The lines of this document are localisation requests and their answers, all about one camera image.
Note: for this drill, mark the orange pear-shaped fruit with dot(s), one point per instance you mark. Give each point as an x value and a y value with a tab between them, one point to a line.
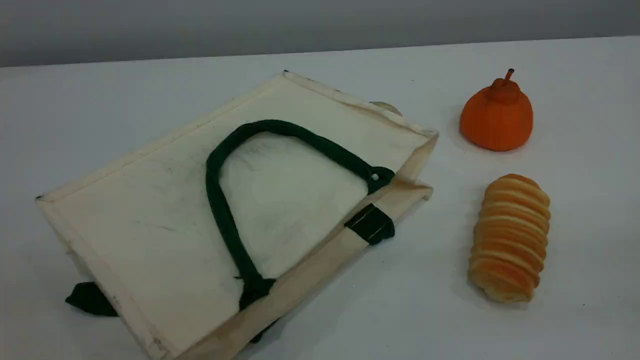
497	122

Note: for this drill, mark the ridged golden bread loaf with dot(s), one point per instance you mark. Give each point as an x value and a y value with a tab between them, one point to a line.
510	240

